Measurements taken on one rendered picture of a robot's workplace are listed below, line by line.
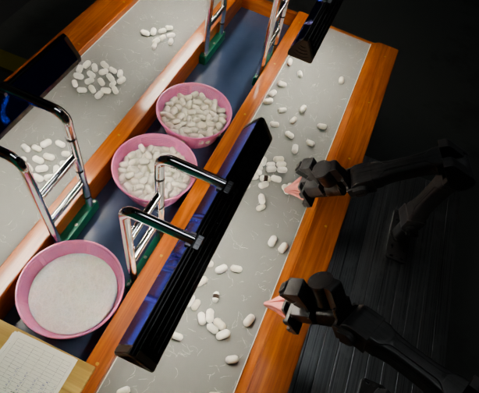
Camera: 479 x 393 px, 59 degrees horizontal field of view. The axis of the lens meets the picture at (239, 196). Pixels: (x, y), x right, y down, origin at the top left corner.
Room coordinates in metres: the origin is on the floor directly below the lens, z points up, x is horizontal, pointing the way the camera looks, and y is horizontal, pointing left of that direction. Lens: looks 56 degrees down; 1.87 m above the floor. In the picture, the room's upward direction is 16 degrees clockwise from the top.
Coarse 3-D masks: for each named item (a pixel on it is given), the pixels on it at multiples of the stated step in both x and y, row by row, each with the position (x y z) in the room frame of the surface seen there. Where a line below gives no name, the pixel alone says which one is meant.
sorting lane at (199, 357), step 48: (336, 48) 1.63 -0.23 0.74; (288, 96) 1.26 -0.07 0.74; (336, 96) 1.34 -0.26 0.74; (288, 144) 1.02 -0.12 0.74; (240, 240) 0.60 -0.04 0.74; (288, 240) 0.65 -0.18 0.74; (240, 288) 0.46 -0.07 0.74; (192, 336) 0.29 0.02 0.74; (240, 336) 0.33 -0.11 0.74; (144, 384) 0.15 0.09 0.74; (192, 384) 0.18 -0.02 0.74
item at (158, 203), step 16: (160, 160) 0.54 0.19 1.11; (176, 160) 0.55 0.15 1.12; (160, 176) 0.54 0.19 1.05; (192, 176) 0.53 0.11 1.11; (208, 176) 0.53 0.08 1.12; (160, 192) 0.54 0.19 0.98; (224, 192) 0.51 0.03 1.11; (128, 208) 0.40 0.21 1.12; (144, 208) 0.49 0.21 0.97; (160, 208) 0.54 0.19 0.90; (128, 224) 0.40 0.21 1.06; (144, 224) 0.38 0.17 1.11; (160, 224) 0.39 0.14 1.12; (128, 240) 0.39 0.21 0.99; (144, 240) 0.47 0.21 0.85; (192, 240) 0.37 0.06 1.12; (128, 256) 0.39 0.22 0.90; (144, 256) 0.48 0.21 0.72; (128, 272) 0.39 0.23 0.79; (128, 288) 0.38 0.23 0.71
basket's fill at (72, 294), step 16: (64, 256) 0.41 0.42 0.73; (80, 256) 0.42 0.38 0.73; (48, 272) 0.35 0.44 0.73; (64, 272) 0.37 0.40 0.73; (80, 272) 0.38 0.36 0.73; (96, 272) 0.39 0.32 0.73; (112, 272) 0.40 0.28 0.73; (32, 288) 0.30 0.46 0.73; (48, 288) 0.31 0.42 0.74; (64, 288) 0.32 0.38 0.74; (80, 288) 0.34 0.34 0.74; (96, 288) 0.35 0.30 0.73; (112, 288) 0.36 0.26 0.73; (32, 304) 0.26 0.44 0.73; (48, 304) 0.27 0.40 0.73; (64, 304) 0.29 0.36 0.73; (80, 304) 0.29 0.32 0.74; (96, 304) 0.31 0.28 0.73; (112, 304) 0.32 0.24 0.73; (48, 320) 0.23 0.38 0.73; (64, 320) 0.25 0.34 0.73; (80, 320) 0.26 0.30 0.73; (96, 320) 0.27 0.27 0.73
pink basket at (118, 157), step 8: (136, 136) 0.85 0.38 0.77; (144, 136) 0.86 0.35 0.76; (152, 136) 0.87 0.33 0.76; (160, 136) 0.88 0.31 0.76; (168, 136) 0.89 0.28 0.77; (128, 144) 0.82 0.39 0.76; (136, 144) 0.84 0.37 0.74; (144, 144) 0.85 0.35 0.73; (152, 144) 0.86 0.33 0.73; (160, 144) 0.87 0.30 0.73; (168, 144) 0.88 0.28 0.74; (176, 144) 0.88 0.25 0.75; (184, 144) 0.87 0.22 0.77; (120, 152) 0.78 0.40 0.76; (128, 152) 0.80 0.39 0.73; (184, 152) 0.86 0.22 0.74; (192, 152) 0.85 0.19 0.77; (112, 160) 0.73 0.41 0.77; (120, 160) 0.76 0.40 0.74; (192, 160) 0.83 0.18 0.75; (112, 168) 0.70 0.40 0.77; (112, 176) 0.68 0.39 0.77; (192, 184) 0.73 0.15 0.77; (184, 192) 0.69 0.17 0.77; (136, 200) 0.65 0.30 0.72; (144, 200) 0.63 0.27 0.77; (168, 200) 0.65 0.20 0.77; (176, 200) 0.71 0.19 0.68
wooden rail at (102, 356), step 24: (288, 48) 1.51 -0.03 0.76; (264, 72) 1.33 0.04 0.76; (264, 96) 1.22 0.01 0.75; (240, 120) 1.05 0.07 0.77; (216, 168) 0.82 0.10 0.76; (192, 192) 0.70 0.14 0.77; (168, 240) 0.53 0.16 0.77; (144, 288) 0.37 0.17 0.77; (120, 312) 0.30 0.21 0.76; (120, 336) 0.24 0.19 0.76; (96, 360) 0.17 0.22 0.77; (96, 384) 0.12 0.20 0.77
